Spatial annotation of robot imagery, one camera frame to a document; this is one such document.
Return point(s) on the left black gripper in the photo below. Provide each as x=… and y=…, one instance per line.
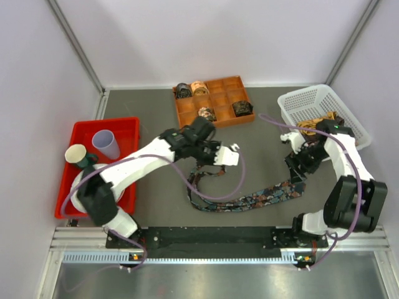
x=215, y=146

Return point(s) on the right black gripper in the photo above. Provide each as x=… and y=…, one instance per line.
x=293, y=161

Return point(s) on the dark floral necktie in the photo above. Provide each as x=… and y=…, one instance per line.
x=277, y=193

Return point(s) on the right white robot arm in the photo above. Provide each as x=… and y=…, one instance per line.
x=356, y=201

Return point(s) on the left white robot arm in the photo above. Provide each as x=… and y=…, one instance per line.
x=99, y=188

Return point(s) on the floral black rolled tie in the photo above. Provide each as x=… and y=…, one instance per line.
x=207, y=113

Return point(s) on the dark maroon folded tie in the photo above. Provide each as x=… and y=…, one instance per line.
x=338, y=118

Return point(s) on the gold folded tie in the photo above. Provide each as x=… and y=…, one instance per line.
x=312, y=123

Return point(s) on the dark brown rolled tie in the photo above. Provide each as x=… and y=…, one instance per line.
x=242, y=108

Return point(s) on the orange compartment tray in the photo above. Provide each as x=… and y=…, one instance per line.
x=224, y=93

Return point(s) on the peach rolled tie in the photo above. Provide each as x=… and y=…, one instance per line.
x=199, y=88

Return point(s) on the white plastic basket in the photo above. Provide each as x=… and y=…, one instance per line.
x=316, y=101

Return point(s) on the lilac plastic cup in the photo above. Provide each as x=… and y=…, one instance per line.
x=105, y=142

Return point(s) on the red plastic bin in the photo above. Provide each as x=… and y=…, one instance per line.
x=127, y=135

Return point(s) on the dark green mug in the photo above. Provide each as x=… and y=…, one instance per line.
x=85, y=160

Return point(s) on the white paper plate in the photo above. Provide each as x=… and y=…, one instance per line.
x=74, y=200

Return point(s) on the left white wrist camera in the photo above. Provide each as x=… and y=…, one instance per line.
x=227, y=156

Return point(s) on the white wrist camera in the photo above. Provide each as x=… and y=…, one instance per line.
x=227, y=156
x=295, y=139

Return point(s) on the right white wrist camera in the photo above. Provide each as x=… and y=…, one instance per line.
x=295, y=139

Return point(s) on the aluminium frame rail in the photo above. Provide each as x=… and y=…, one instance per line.
x=357, y=267

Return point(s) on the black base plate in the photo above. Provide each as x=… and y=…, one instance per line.
x=223, y=241

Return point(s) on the slotted cable duct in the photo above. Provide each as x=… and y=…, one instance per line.
x=136, y=256

